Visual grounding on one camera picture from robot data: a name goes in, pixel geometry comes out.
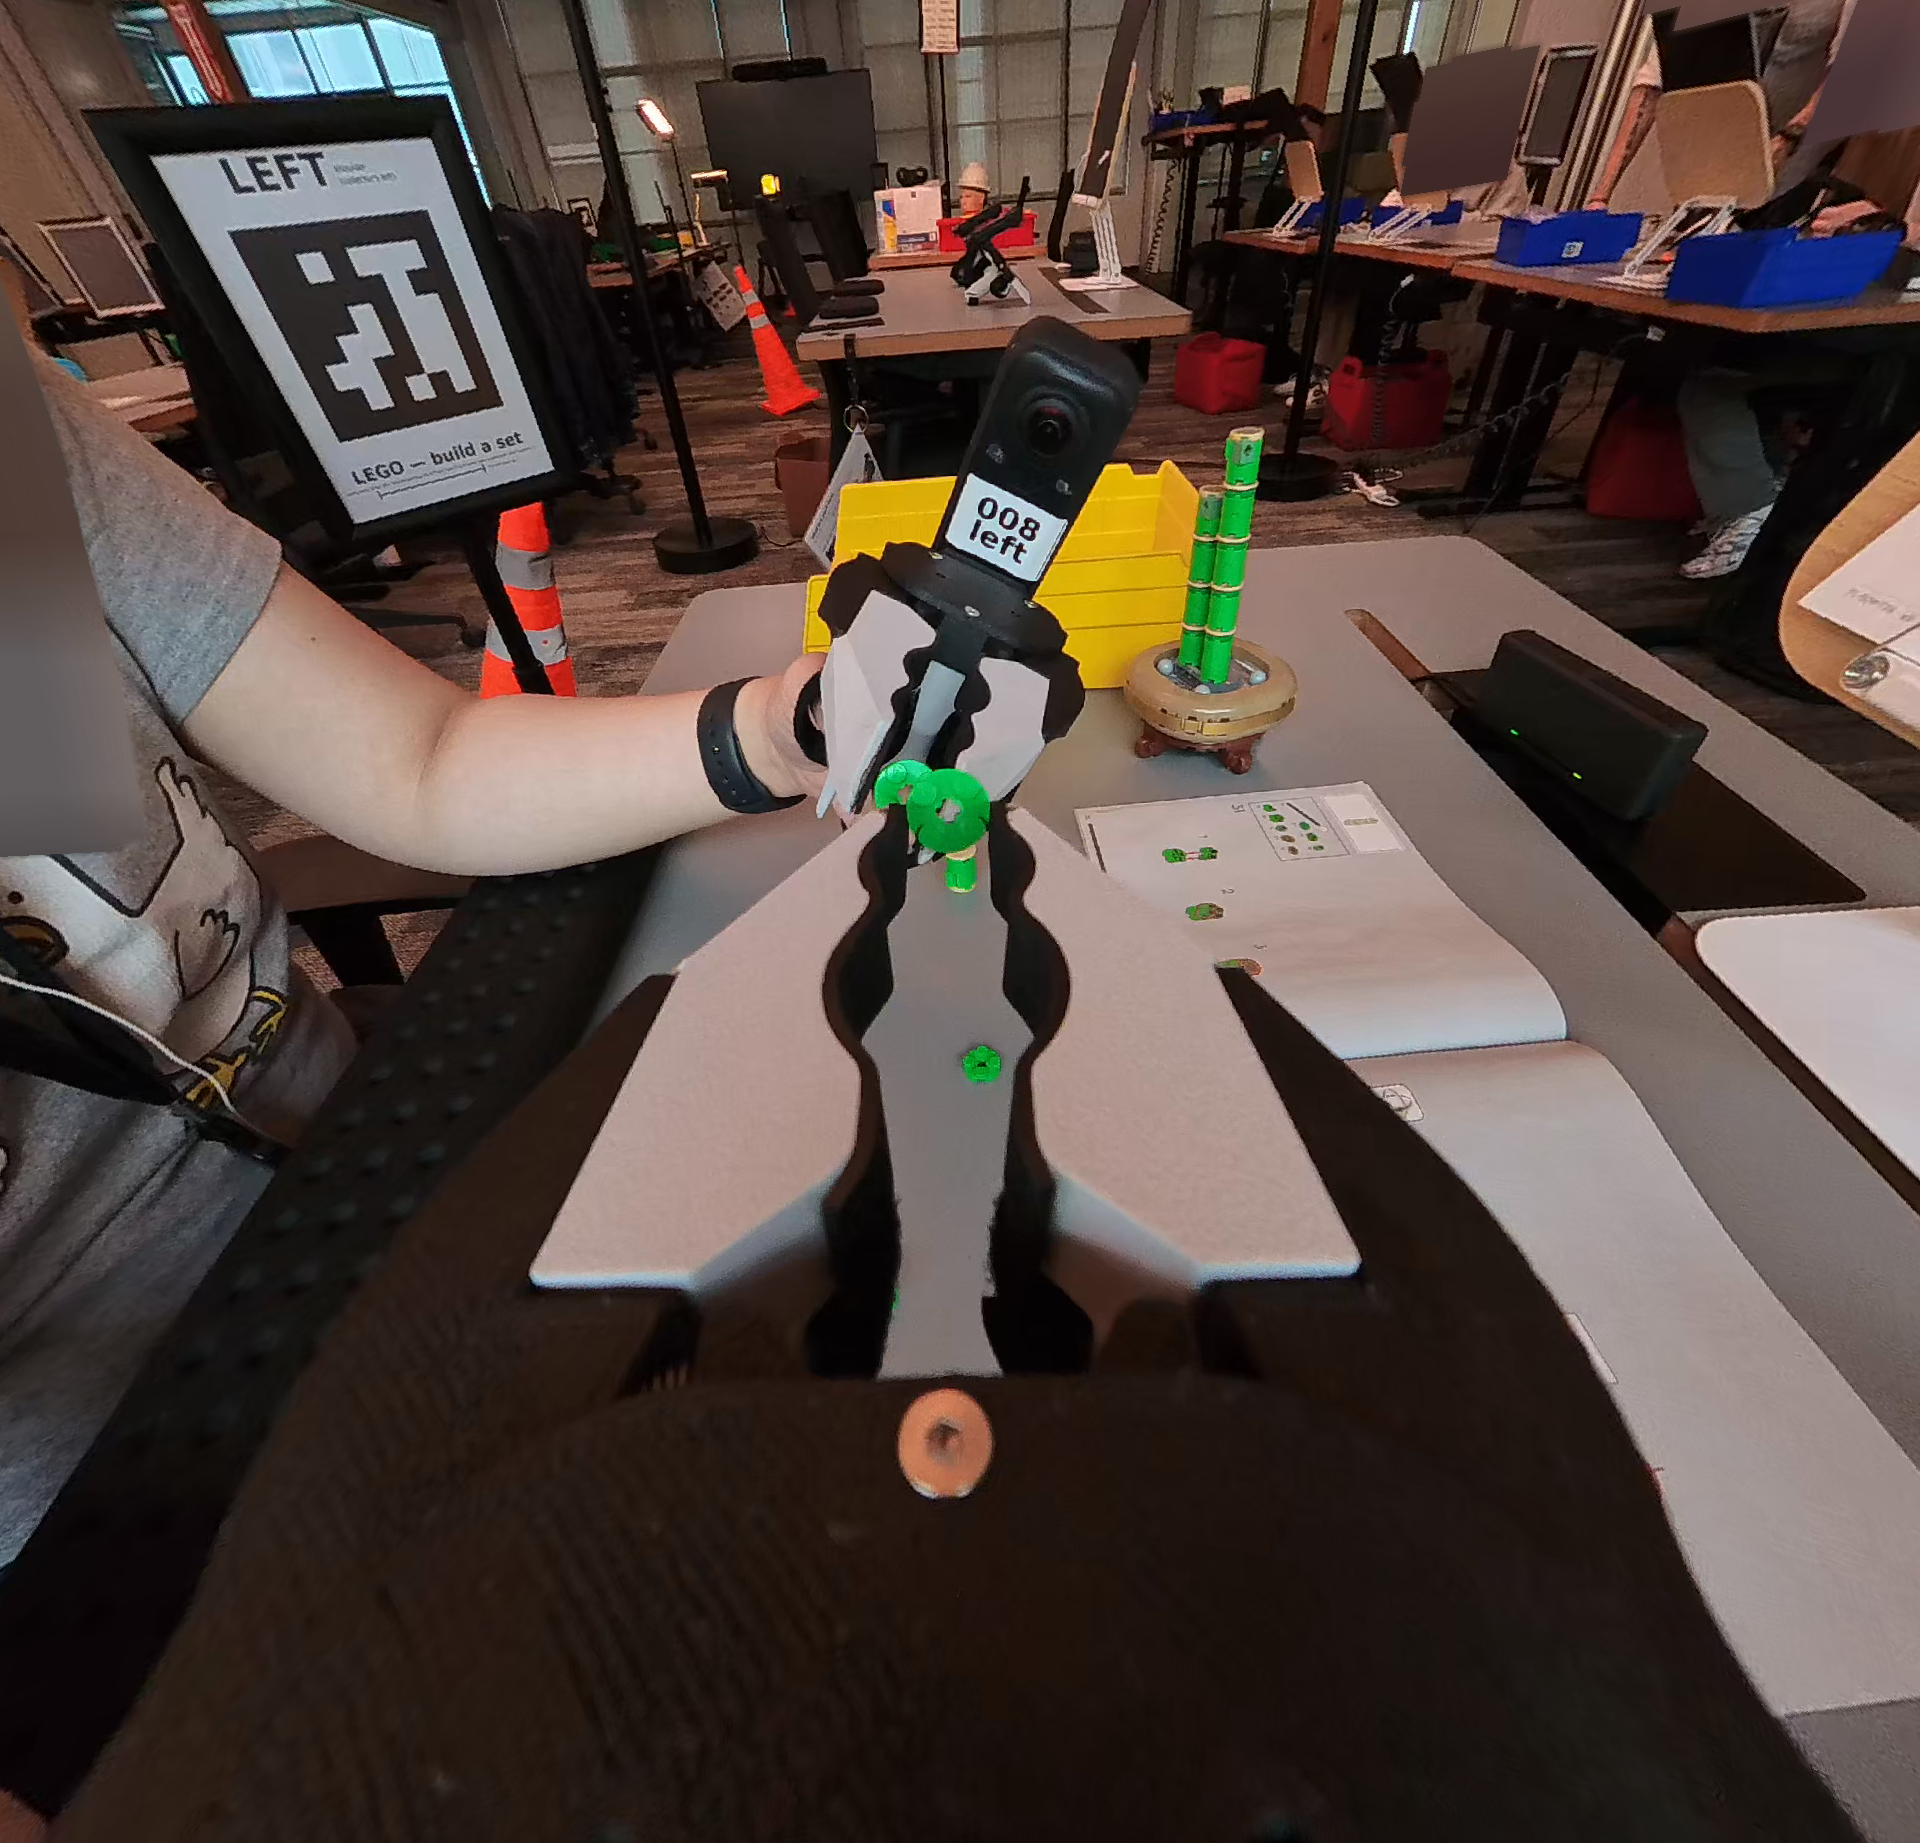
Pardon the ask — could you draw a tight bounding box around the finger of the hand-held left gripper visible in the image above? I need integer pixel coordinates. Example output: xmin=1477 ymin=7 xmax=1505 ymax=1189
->
xmin=813 ymin=594 xmax=925 ymax=824
xmin=958 ymin=662 xmax=1045 ymax=813

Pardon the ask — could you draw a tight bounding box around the person's left forearm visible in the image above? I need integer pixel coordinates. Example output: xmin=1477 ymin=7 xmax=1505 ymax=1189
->
xmin=181 ymin=560 xmax=723 ymax=879

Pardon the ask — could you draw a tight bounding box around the black wall screen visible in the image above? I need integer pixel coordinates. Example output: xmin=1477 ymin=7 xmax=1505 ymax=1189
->
xmin=693 ymin=66 xmax=880 ymax=203

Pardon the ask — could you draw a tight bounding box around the framed marker sign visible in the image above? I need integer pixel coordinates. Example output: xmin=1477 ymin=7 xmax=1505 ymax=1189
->
xmin=83 ymin=91 xmax=586 ymax=695

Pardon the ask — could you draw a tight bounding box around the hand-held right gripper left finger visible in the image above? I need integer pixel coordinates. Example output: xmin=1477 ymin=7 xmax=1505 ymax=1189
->
xmin=530 ymin=816 xmax=906 ymax=1377

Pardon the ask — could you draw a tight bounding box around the yellow plastic bin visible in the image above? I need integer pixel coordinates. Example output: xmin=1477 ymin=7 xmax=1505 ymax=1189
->
xmin=802 ymin=459 xmax=1203 ymax=656

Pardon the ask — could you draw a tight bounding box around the green round brick cylinder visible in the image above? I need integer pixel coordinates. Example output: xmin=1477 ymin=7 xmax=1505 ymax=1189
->
xmin=875 ymin=760 xmax=992 ymax=862

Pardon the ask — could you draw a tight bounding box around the red container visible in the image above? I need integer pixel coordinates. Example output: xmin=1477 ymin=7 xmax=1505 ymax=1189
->
xmin=1583 ymin=399 xmax=1703 ymax=525
xmin=1173 ymin=332 xmax=1270 ymax=415
xmin=1322 ymin=351 xmax=1455 ymax=453

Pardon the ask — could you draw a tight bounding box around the black studded edge pad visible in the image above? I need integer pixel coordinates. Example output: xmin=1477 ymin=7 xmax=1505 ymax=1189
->
xmin=0 ymin=854 xmax=663 ymax=1814

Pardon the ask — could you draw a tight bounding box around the long wooden table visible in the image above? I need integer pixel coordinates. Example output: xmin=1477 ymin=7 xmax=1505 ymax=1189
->
xmin=1216 ymin=215 xmax=1920 ymax=525

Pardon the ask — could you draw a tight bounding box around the green bamboo brick model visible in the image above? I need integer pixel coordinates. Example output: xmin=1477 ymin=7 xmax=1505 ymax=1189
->
xmin=1126 ymin=429 xmax=1300 ymax=778

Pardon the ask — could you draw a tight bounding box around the white cable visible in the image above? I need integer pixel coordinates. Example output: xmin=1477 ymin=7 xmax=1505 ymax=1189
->
xmin=0 ymin=963 xmax=248 ymax=1113

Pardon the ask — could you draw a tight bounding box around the open instruction booklet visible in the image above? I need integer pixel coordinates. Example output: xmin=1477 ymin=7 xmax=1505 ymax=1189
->
xmin=1075 ymin=782 xmax=1908 ymax=1716

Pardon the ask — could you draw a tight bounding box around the grey desk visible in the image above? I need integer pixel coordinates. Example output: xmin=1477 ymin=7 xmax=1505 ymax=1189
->
xmin=593 ymin=534 xmax=1920 ymax=1843

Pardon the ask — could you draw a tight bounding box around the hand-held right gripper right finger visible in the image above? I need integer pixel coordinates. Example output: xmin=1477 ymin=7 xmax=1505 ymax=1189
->
xmin=990 ymin=805 xmax=1368 ymax=1377

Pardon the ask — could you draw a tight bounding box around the blue plastic bin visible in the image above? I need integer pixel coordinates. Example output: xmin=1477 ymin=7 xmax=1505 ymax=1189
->
xmin=1665 ymin=225 xmax=1908 ymax=309
xmin=1498 ymin=208 xmax=1643 ymax=268

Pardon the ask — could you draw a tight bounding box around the black strap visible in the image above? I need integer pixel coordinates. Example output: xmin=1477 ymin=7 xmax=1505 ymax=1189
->
xmin=0 ymin=927 xmax=289 ymax=1167

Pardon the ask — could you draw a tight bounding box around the black wristband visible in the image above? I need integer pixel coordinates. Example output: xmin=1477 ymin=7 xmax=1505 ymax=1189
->
xmin=693 ymin=677 xmax=805 ymax=816

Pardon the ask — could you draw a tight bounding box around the printed instruction sheet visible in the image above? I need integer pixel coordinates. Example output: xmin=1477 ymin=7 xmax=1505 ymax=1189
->
xmin=1802 ymin=486 xmax=1920 ymax=631

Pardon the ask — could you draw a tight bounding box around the black box with green light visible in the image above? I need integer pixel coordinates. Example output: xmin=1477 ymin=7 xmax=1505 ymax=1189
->
xmin=1477 ymin=626 xmax=1711 ymax=823

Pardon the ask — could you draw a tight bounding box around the black stanchion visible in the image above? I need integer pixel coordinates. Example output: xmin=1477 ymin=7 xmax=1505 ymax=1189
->
xmin=538 ymin=0 xmax=760 ymax=573
xmin=1258 ymin=0 xmax=1400 ymax=503

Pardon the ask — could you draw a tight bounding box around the person's grey printed shirt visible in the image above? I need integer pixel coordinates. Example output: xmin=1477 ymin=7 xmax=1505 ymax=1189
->
xmin=0 ymin=359 xmax=362 ymax=1574

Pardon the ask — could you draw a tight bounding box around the orange traffic cone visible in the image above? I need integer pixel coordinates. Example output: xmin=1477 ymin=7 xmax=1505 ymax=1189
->
xmin=477 ymin=500 xmax=581 ymax=700
xmin=731 ymin=266 xmax=822 ymax=420

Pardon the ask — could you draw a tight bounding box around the grey background table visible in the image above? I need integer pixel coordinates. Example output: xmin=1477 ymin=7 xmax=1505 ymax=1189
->
xmin=794 ymin=261 xmax=1195 ymax=500

